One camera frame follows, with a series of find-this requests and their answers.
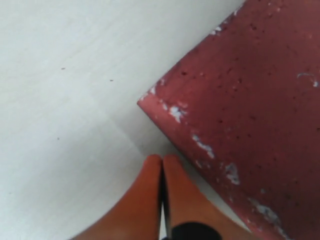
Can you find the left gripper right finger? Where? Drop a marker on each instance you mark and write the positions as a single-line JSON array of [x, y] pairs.
[[189, 214]]

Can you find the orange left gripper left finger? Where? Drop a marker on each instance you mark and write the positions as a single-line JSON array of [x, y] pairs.
[[137, 215]]

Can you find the red brick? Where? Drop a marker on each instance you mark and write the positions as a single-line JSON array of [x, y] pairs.
[[244, 107]]

